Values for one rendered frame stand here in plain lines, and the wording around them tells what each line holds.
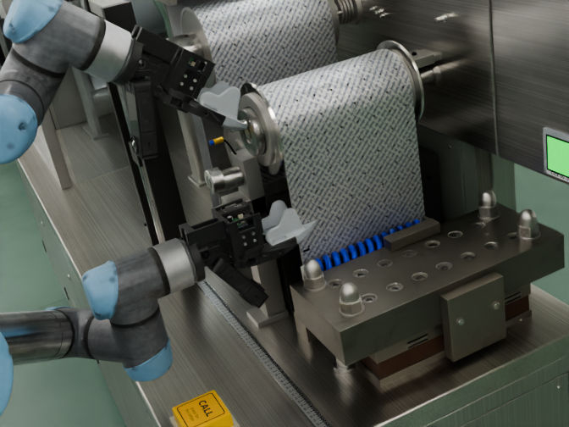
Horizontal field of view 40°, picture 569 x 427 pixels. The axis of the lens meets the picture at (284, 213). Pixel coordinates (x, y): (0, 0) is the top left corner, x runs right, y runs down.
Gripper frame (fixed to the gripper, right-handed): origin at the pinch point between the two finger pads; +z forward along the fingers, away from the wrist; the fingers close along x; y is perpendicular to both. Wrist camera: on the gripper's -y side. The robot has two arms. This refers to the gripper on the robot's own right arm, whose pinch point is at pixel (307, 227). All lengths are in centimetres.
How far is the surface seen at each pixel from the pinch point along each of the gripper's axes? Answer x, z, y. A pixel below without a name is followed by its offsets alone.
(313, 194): -0.2, 1.8, 5.3
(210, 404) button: -9.6, -24.3, -16.6
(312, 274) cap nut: -8.1, -4.1, -3.1
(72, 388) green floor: 148, -39, -109
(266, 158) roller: 3.3, -3.4, 12.2
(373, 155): -0.3, 13.2, 8.2
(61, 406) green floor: 141, -45, -109
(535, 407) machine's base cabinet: -25.7, 21.9, -30.1
